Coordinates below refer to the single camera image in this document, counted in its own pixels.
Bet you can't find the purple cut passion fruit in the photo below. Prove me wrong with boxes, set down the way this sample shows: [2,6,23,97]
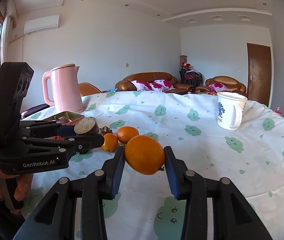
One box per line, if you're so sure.
[74,117,100,135]

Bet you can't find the small orange tangerine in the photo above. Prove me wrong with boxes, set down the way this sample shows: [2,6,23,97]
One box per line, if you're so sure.
[102,133,118,152]
[117,126,139,144]

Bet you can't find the large orange fruit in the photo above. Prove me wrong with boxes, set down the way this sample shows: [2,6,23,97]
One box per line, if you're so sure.
[125,135,165,176]

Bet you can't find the person's left hand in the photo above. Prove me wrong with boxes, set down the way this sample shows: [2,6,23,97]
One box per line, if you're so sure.
[0,170,33,201]

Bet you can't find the pink metal tin box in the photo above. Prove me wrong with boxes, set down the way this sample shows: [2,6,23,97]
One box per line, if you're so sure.
[43,111,85,126]

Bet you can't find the dark dried fruit husk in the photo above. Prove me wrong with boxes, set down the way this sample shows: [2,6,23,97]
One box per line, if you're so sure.
[100,126,113,136]

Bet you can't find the pink electric kettle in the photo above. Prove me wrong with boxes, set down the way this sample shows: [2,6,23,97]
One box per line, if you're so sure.
[42,64,83,113]

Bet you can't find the brown leather chair back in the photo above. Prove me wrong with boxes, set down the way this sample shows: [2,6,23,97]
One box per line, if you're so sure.
[79,82,102,96]

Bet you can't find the white tablecloth green clouds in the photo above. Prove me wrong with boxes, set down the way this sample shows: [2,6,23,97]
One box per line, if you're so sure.
[20,90,284,240]

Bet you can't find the brown leather long sofa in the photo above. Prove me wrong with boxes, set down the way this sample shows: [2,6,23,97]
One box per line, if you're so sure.
[115,72,195,95]

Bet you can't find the pink floral sofa cushion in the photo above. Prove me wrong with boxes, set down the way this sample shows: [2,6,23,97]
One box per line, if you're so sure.
[131,79,175,92]

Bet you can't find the white mug blue print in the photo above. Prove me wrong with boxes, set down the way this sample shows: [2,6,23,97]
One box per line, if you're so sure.
[217,92,247,131]

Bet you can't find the stacked chairs in corner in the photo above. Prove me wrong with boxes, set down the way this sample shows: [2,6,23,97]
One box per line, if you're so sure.
[179,55,203,87]

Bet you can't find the pink floral armchair cushion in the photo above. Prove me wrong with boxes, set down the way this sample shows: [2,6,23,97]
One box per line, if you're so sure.
[208,82,230,93]

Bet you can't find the brown leather armchair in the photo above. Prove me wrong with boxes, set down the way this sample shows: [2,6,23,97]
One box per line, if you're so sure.
[195,76,247,96]

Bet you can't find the brown wooden door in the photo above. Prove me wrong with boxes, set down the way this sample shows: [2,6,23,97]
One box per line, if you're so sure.
[247,43,272,106]

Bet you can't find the white wall air conditioner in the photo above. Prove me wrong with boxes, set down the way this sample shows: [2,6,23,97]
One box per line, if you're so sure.
[24,15,59,35]

